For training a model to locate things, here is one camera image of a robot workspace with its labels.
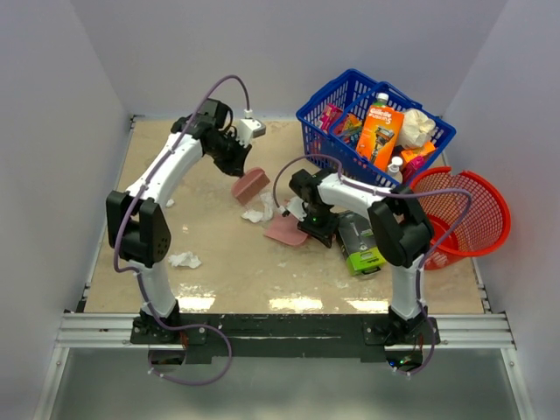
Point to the paper scrap front left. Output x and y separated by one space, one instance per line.
184 260

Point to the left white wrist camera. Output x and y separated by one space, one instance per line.
249 128

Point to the orange box in basket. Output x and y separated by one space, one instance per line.
424 151

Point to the orange razor package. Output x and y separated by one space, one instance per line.
379 135

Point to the black green razor box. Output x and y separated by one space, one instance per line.
358 246

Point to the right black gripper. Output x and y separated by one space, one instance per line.
325 233

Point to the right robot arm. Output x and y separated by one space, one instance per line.
401 231

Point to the pink hand brush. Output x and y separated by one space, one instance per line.
249 185

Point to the red mesh waste basket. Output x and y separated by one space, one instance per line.
485 227

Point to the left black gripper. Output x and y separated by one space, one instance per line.
235 167

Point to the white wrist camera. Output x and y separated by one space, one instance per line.
249 128
295 207

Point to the white pump bottle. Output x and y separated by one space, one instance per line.
394 169

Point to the pink box in basket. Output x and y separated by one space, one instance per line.
328 117

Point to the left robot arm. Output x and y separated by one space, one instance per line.
137 229

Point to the long paper scrap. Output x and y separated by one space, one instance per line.
266 212

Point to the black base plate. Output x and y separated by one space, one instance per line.
366 337

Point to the magenta box in basket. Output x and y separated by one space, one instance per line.
411 169

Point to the white plastic bag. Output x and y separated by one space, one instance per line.
416 130

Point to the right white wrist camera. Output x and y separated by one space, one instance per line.
295 207

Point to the pink dustpan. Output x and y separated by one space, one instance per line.
285 230

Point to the blue plastic basket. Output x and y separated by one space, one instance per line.
354 92

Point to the colourful pack in basket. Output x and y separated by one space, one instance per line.
349 128

